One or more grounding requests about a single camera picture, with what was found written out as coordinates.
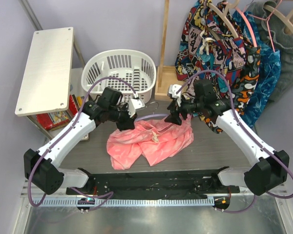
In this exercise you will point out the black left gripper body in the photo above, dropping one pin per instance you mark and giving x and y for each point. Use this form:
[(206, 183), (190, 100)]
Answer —
[(120, 116)]

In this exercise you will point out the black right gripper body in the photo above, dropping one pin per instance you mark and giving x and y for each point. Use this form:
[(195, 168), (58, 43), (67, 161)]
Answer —
[(194, 105)]

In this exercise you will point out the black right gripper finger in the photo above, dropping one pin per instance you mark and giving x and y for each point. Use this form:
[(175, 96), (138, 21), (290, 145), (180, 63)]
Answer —
[(173, 118), (173, 107)]

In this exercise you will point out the lilac plastic hanger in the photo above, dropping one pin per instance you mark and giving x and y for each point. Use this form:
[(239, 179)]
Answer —
[(153, 115)]

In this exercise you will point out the pink patterned shorts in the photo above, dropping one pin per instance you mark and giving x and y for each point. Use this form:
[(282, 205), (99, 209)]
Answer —
[(156, 140)]

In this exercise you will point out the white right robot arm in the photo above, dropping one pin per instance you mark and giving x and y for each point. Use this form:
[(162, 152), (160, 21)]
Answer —
[(265, 172)]

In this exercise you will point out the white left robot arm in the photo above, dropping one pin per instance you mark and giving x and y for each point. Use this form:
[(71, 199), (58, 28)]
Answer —
[(42, 167)]

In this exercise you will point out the black orange camo shorts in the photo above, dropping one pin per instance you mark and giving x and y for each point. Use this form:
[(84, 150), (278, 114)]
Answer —
[(244, 85)]

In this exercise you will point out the comic print shorts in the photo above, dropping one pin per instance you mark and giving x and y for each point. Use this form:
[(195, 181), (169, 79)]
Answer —
[(207, 44)]

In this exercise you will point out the blue patterned shorts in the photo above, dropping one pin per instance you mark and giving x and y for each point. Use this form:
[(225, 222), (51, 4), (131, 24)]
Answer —
[(269, 74)]

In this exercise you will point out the pink plastic hanger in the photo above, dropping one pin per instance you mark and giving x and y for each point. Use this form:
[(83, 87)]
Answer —
[(248, 26)]

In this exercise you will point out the beige wooden hanger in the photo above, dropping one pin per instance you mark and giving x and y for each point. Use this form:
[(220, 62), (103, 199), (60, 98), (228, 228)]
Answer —
[(287, 20), (217, 20)]

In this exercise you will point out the grey green shorts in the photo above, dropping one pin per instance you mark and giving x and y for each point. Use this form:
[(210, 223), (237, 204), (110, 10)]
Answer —
[(284, 44)]

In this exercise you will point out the beige wooden hanger far right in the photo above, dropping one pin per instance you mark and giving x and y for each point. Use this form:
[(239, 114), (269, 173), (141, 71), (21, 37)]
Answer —
[(287, 20)]

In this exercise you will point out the wooden clothes rack stand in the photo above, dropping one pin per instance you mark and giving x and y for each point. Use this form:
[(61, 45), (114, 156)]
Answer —
[(173, 21)]

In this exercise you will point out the white plastic laundry basket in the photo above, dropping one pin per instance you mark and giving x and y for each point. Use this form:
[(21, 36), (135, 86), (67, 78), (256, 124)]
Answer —
[(134, 67)]

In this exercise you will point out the white side shelf table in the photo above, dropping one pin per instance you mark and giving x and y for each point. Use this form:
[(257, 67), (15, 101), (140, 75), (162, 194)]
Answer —
[(45, 85)]

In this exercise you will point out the red book stack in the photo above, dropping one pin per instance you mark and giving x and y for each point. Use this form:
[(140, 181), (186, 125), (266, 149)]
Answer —
[(55, 120)]

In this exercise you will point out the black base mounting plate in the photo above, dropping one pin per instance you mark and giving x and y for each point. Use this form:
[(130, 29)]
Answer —
[(192, 184)]

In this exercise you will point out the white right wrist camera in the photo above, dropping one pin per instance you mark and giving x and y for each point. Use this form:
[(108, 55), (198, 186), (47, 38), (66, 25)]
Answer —
[(174, 92)]

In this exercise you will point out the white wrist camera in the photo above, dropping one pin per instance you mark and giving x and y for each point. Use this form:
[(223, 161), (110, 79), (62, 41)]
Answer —
[(174, 92), (135, 104)]

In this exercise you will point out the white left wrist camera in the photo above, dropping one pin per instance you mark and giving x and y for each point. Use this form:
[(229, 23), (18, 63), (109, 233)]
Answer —
[(135, 104)]

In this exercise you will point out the slotted white cable duct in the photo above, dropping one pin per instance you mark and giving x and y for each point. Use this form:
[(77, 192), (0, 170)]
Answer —
[(86, 202)]

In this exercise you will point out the thin pink wire hanger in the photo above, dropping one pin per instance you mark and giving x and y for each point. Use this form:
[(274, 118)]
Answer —
[(262, 12)]

